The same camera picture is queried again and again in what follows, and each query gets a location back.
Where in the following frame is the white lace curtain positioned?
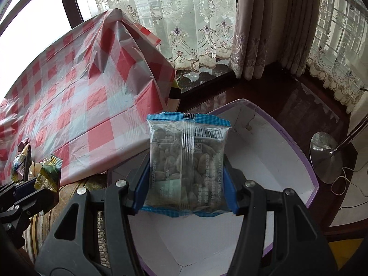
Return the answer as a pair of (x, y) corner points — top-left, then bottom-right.
(86, 0), (239, 71)
(306, 0), (368, 114)

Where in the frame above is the dark window frame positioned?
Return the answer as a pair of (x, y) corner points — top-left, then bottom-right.
(57, 0), (84, 30)

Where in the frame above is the white cable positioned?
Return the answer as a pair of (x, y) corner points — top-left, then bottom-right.
(330, 167), (368, 211)

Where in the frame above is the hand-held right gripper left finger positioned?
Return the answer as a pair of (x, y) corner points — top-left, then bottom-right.
(34, 160), (152, 276)

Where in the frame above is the red white checked tablecloth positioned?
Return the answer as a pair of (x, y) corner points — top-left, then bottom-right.
(0, 9), (177, 187)

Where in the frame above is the beige drape curtain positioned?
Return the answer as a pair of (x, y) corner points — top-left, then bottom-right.
(230, 0), (322, 81)

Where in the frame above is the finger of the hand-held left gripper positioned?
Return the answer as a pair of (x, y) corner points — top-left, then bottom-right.
(0, 178), (60, 230)
(23, 147), (33, 182)

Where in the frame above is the white box with purple rim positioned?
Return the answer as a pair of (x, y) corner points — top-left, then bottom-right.
(126, 98), (319, 276)

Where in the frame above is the clear blue-edged nut packet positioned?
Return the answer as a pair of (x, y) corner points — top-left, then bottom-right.
(147, 112), (232, 218)

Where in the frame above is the floor lamp base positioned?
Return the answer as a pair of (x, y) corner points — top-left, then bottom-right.
(309, 118), (368, 185)

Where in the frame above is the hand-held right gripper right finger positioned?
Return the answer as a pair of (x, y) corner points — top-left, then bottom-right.
(223, 155), (339, 276)

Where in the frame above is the white orange snack packet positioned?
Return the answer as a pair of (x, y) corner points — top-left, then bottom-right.
(11, 144), (31, 182)

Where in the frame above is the green snack packet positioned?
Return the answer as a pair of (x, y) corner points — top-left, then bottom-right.
(34, 154), (63, 194)

